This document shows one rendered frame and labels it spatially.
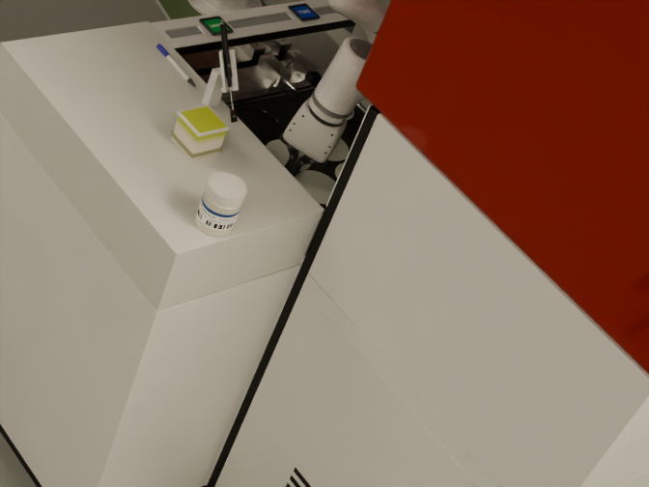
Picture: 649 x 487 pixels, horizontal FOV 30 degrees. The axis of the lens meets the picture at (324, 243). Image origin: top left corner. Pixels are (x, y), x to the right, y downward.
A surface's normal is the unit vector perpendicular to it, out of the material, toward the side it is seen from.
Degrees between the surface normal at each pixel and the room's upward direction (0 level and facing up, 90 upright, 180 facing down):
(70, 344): 90
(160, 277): 90
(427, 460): 90
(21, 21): 0
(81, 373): 90
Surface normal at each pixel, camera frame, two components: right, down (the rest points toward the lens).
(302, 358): -0.73, 0.24
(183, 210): 0.32, -0.72
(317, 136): -0.30, 0.57
